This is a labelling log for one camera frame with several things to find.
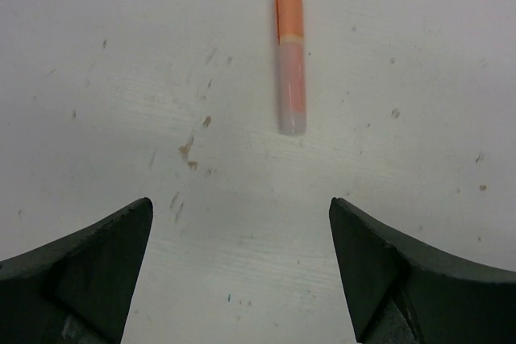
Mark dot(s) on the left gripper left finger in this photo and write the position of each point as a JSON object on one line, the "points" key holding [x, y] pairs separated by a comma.
{"points": [[77, 289]]}

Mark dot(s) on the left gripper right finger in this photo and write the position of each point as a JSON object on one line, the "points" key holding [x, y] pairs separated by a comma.
{"points": [[401, 290]]}

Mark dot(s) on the orange highlighter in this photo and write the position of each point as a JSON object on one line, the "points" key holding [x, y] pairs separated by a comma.
{"points": [[291, 66]]}

